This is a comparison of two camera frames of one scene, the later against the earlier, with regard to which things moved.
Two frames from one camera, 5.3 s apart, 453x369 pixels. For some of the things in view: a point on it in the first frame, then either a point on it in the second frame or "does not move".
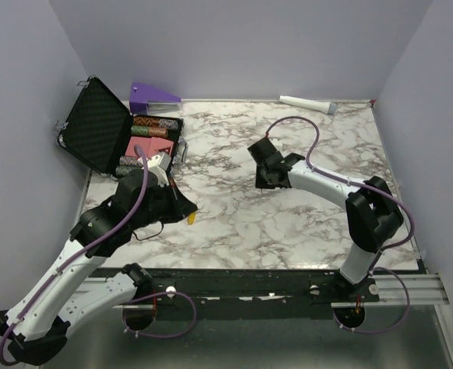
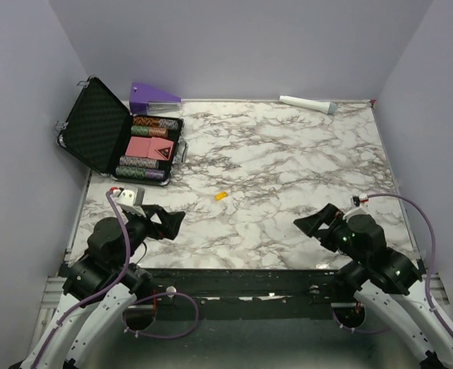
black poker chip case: x=99 y=128 does not move
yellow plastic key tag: x=191 y=219 to x=220 y=196
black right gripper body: x=262 y=179 to x=337 y=235
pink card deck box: x=151 y=146 does not move
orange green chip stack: x=149 y=131 does not move
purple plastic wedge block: x=145 y=99 does not move
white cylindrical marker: x=318 y=106 does not move
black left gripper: x=183 y=206 to x=171 y=221
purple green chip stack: x=127 y=164 does not move
